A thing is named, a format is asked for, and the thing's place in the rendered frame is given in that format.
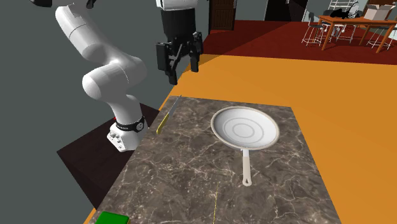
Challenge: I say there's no dark brown door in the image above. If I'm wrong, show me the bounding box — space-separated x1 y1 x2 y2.
209 0 237 32

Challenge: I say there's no white frying pan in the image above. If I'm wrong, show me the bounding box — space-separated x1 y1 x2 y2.
209 106 281 188

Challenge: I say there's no wooden dining table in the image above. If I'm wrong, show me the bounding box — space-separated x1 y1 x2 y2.
317 1 397 54

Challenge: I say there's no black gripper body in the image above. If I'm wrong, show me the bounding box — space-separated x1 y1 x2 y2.
160 8 197 48

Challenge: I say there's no thin yellow stick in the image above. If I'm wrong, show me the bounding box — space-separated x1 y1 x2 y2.
212 181 220 224

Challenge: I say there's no dark robot stand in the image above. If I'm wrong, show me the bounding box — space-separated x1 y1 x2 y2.
57 102 162 211

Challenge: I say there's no yellow handled knife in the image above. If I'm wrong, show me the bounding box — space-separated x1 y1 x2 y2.
156 94 183 136

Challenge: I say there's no green box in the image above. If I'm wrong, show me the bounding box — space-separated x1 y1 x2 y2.
94 211 130 224

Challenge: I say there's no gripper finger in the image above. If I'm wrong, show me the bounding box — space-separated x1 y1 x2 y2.
155 42 191 87
186 31 204 73

